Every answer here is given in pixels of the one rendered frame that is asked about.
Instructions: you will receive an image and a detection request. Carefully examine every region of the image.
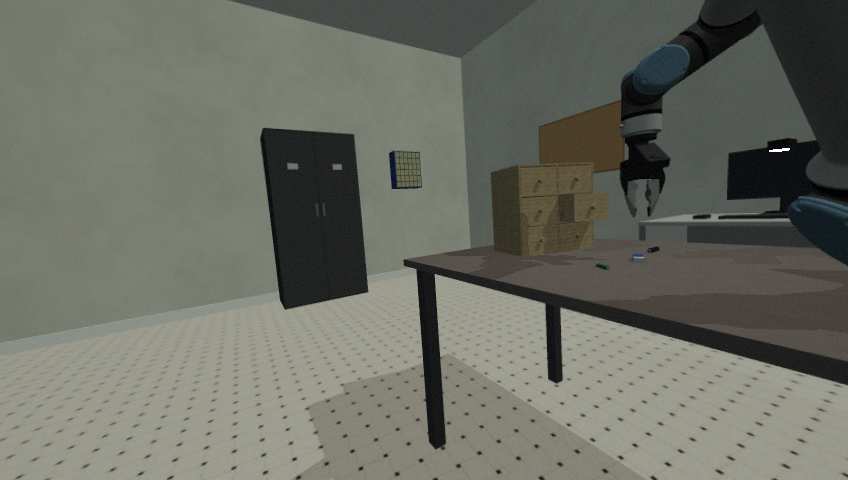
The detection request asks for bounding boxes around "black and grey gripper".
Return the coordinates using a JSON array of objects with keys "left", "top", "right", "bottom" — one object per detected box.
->
[{"left": 620, "top": 133, "right": 665, "bottom": 217}]

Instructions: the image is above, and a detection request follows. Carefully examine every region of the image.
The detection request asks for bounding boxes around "wooden drawer front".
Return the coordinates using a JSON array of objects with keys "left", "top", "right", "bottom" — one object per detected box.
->
[
  {"left": 520, "top": 166, "right": 557, "bottom": 195},
  {"left": 558, "top": 165, "right": 592, "bottom": 193},
  {"left": 559, "top": 192, "right": 609, "bottom": 222},
  {"left": 522, "top": 224, "right": 558, "bottom": 255},
  {"left": 521, "top": 196, "right": 557, "bottom": 225},
  {"left": 559, "top": 221, "right": 593, "bottom": 250}
]

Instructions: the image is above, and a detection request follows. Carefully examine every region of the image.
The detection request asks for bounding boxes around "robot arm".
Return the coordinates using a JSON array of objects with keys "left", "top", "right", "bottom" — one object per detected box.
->
[{"left": 619, "top": 0, "right": 848, "bottom": 266}]

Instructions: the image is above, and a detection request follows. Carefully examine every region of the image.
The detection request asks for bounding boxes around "wooden chest of drawers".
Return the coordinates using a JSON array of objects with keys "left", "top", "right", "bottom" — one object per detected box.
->
[{"left": 491, "top": 162, "right": 594, "bottom": 257}]

